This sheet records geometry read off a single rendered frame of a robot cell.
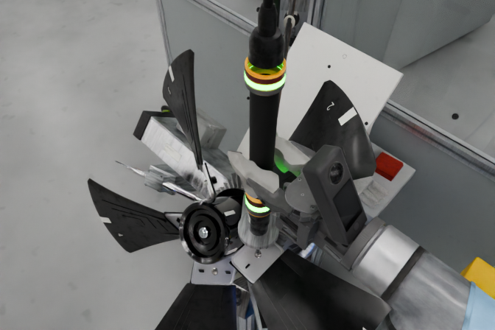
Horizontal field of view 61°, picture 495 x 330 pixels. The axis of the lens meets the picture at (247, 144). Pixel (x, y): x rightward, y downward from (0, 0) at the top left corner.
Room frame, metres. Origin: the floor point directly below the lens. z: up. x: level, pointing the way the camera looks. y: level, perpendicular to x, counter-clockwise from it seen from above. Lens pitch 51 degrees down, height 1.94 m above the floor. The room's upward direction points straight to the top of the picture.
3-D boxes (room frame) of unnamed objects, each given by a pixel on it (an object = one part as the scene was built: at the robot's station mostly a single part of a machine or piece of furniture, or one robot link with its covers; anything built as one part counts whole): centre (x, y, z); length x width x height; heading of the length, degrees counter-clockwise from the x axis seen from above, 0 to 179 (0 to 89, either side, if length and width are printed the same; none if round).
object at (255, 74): (0.34, -0.02, 1.64); 0.04 x 0.04 x 0.03
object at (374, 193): (0.71, -0.35, 0.87); 0.15 x 0.09 x 0.02; 42
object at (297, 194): (0.27, -0.10, 1.47); 0.12 x 0.08 x 0.09; 46
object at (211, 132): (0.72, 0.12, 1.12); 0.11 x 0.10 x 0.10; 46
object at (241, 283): (0.36, 0.00, 0.91); 0.12 x 0.08 x 0.12; 136
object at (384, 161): (0.79, -0.44, 0.87); 0.08 x 0.08 x 0.02; 49
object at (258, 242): (0.35, -0.02, 1.34); 0.09 x 0.07 x 0.10; 171
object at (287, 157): (0.36, -0.04, 1.47); 0.09 x 0.03 x 0.06; 36
